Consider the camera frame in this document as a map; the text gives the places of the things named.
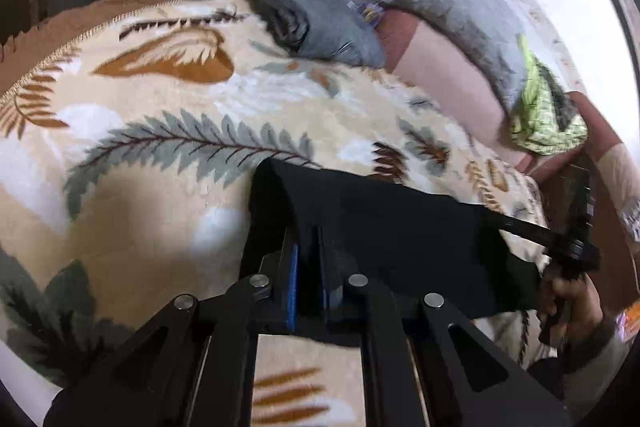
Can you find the grey pillow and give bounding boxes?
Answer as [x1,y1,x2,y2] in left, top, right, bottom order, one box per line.
[367,0,532,114]

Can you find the leaf print fleece blanket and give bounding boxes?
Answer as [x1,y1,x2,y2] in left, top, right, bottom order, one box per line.
[0,0,553,427]

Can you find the green patterned cloth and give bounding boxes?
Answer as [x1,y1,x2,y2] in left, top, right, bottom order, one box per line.
[509,34,589,158]

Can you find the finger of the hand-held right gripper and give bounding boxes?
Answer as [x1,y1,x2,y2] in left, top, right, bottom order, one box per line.
[475,205,565,252]

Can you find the person's right forearm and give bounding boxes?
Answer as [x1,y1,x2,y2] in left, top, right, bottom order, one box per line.
[559,316,637,413]

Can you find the pink bed pillow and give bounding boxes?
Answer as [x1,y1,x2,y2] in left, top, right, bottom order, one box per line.
[374,9,533,170]

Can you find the black pants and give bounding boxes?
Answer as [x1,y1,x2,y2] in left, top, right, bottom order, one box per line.
[239,157,547,349]

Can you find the grey folded garment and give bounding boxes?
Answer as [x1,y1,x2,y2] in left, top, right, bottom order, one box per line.
[249,0,387,68]

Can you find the pink and brown cushion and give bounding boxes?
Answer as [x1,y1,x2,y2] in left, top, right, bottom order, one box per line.
[530,91,640,244]

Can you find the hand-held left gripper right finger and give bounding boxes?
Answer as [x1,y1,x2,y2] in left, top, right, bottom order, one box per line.
[318,226,572,427]

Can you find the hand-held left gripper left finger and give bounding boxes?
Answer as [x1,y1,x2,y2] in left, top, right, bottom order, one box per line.
[42,227,302,427]

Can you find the person's right hand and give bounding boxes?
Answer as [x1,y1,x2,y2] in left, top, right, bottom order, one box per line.
[541,274,607,349]

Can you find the colourful small packet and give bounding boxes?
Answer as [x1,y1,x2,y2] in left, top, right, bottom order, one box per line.
[347,0,387,26]

